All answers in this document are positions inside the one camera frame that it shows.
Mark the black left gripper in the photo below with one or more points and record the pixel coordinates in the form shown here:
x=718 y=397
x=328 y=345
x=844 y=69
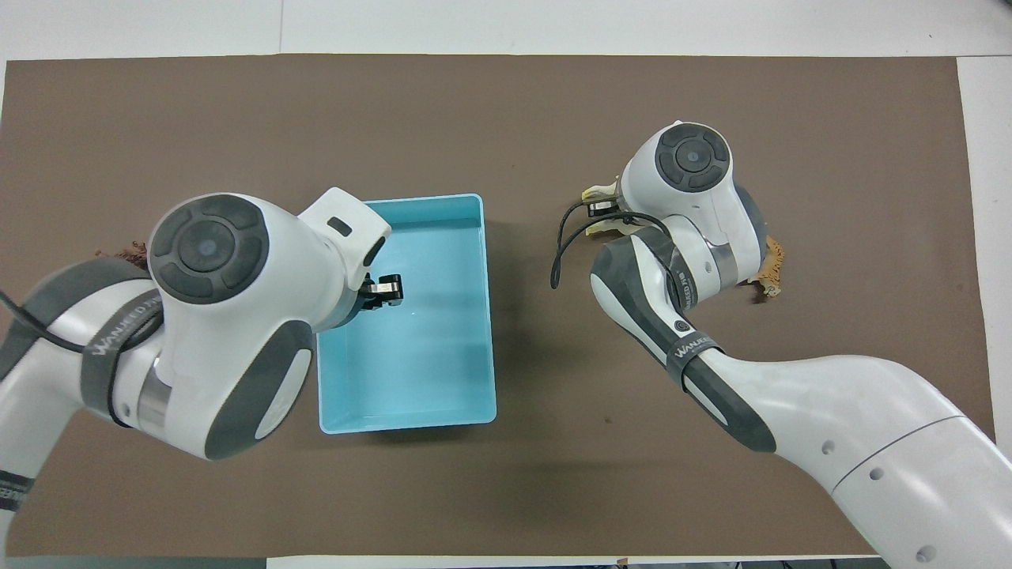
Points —
x=366 y=296

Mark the cream horse toy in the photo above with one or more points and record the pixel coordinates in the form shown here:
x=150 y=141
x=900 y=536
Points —
x=605 y=190

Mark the orange striped tiger toy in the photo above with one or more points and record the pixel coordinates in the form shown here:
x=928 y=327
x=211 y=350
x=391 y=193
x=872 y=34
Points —
x=773 y=265

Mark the brown lion toy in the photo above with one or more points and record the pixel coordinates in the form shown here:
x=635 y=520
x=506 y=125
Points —
x=126 y=254

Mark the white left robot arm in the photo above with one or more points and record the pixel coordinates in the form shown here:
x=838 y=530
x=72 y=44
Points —
x=221 y=316

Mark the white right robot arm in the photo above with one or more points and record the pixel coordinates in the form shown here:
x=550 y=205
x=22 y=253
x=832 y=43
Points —
x=791 y=387

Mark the light blue plastic storage box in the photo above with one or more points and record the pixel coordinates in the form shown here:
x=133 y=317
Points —
x=427 y=363

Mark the brown table mat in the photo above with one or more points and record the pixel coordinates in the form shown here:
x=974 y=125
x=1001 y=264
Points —
x=553 y=490

